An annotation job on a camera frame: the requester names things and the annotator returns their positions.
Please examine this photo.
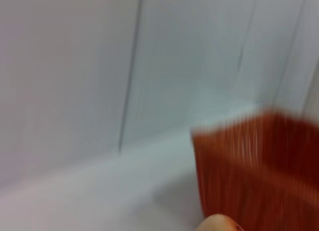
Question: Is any orange woven plastic basket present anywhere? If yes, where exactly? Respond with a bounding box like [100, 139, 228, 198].
[190, 108, 319, 231]

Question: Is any round bread with orange centre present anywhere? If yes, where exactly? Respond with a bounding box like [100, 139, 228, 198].
[196, 214, 246, 231]

